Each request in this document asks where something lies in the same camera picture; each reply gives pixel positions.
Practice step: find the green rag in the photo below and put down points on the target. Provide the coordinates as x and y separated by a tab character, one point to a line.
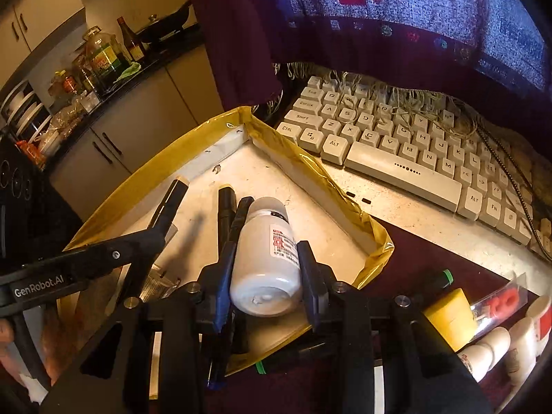
127	71

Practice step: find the yellow-taped white tray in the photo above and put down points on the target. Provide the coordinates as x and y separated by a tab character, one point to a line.
276	172

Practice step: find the black wok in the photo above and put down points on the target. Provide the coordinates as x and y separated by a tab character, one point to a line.
166	26

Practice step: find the person's left hand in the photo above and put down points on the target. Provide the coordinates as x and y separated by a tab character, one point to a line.
5	332

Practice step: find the black appliance with dials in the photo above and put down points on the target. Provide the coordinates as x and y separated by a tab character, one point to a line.
26	207

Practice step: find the small white bottle black print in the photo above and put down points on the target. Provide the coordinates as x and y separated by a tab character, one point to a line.
478	360

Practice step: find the black marker green caps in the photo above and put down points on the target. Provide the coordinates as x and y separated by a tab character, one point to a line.
440	279

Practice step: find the plain black marker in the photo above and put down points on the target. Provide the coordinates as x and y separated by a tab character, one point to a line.
226	215

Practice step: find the maroon tablecloth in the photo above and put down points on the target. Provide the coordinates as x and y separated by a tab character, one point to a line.
414	258

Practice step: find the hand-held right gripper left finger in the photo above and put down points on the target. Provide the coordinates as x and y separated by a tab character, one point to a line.
222	297

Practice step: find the beige kitchen base cabinet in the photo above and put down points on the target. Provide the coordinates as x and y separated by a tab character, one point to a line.
142	112

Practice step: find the white bottle red print label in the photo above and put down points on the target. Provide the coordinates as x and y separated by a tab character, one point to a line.
263	276

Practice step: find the orange food packet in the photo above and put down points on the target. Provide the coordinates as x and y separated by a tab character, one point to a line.
30	151

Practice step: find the white computer keyboard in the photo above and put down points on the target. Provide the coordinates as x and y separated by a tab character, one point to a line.
401	168

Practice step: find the purple fringed cloth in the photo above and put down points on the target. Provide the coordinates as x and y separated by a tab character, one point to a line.
241	51

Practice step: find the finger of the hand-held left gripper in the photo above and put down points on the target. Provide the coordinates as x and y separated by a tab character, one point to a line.
125	248

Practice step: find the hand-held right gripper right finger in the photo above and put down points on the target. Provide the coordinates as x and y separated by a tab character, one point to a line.
308	293

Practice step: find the red wrapped white bottle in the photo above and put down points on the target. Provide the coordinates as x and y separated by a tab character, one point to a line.
544	323

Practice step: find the dark sauce bottle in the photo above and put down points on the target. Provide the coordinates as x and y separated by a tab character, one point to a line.
131	43

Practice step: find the silver foil sachet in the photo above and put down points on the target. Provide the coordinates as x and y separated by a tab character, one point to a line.
159	284

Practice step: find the cooking oil bottle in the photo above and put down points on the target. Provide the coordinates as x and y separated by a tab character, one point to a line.
103	58

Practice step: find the beige wall cabinet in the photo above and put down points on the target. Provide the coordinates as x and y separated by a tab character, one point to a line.
39	13

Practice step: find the large white bottle black print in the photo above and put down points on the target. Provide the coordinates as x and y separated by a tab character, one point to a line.
522	345

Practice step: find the cloth-covered computer monitor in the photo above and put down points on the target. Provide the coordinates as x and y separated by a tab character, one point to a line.
388	0

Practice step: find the dish rack with plates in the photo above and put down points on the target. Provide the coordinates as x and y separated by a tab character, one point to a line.
23	110

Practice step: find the clear packet with red pieces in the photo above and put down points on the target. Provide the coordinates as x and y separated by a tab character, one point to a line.
504	302

